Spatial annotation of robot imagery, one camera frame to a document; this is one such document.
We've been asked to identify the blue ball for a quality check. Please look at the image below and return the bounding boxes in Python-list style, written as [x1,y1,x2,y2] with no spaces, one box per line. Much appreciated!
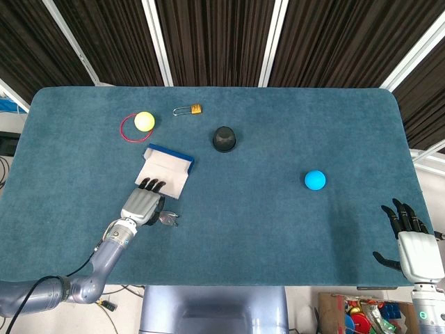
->
[304,169,327,191]

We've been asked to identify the blue-grey robot torso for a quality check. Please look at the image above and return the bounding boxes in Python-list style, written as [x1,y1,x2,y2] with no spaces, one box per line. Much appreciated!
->
[138,285,289,334]

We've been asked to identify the black rectangular container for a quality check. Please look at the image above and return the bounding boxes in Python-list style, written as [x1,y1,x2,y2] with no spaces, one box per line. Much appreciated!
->
[0,132,20,156]

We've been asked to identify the cardboard box of toys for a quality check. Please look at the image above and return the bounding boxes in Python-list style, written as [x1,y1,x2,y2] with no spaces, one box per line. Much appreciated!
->
[318,292,420,334]

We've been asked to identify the thin metal eyeglasses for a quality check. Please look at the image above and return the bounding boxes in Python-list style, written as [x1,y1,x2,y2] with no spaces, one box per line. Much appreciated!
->
[154,208,180,229]

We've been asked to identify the red plastic disc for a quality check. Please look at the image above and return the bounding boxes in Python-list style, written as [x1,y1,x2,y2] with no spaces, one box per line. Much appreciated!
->
[349,311,371,330]

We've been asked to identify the black faceted dome cup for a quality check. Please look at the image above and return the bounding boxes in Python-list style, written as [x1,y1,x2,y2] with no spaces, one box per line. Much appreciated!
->
[211,125,239,153]

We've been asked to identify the yellow ball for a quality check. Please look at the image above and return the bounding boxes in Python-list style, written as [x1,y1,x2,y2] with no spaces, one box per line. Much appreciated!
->
[133,111,156,132]

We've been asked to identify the white aluminium frame post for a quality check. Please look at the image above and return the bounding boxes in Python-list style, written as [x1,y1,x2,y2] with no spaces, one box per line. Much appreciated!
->
[141,0,174,87]
[257,0,292,88]
[43,0,105,86]
[380,12,445,92]
[409,142,445,177]
[0,78,31,113]

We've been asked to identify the blue velvet table cloth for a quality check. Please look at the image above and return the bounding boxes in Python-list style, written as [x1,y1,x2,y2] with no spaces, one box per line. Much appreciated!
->
[0,86,434,288]

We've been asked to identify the red cord loop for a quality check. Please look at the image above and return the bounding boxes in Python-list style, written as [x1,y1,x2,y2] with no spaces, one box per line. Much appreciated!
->
[120,113,155,143]

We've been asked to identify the dark brown pleated curtain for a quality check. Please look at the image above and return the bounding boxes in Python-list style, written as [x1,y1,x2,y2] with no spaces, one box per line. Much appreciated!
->
[392,41,445,154]
[55,0,164,87]
[269,0,445,88]
[156,0,275,88]
[0,0,95,104]

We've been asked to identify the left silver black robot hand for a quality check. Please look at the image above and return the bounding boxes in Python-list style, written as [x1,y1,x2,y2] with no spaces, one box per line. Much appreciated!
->
[120,177,166,227]

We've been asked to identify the blue and white box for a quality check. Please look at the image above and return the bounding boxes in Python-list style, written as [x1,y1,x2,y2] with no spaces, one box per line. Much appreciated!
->
[134,143,195,200]

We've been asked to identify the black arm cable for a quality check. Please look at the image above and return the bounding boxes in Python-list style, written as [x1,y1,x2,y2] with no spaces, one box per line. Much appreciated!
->
[5,243,104,334]

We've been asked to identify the gold padlock with long shackle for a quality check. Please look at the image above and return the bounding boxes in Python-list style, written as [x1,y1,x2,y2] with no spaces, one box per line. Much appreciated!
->
[172,103,204,117]

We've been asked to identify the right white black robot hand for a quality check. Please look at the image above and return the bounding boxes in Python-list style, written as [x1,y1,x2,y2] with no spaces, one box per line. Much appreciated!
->
[372,198,445,283]

